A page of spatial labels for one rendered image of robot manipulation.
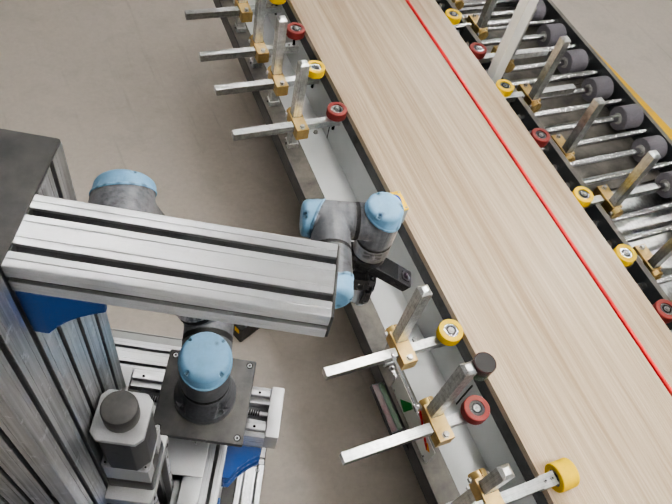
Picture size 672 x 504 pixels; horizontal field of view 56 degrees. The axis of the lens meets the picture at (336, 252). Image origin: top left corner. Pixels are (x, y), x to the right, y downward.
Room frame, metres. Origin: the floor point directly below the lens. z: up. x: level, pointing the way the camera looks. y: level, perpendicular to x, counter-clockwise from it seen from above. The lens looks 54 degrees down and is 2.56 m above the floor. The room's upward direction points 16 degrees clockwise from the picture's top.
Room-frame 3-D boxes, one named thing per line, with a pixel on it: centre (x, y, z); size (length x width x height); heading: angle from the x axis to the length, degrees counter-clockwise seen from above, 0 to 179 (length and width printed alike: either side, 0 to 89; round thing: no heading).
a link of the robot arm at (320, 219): (0.74, 0.03, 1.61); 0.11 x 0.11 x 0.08; 16
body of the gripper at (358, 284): (0.79, -0.06, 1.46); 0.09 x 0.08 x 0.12; 99
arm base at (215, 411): (0.57, 0.21, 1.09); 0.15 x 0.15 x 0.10
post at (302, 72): (1.82, 0.30, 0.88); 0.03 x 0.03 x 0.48; 34
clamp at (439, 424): (0.77, -0.42, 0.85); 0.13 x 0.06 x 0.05; 34
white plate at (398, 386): (0.80, -0.37, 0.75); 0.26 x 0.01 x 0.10; 34
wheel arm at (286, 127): (1.76, 0.32, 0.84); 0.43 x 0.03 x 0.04; 124
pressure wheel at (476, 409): (0.81, -0.52, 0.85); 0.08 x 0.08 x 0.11
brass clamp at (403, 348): (0.97, -0.28, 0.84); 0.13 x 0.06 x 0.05; 34
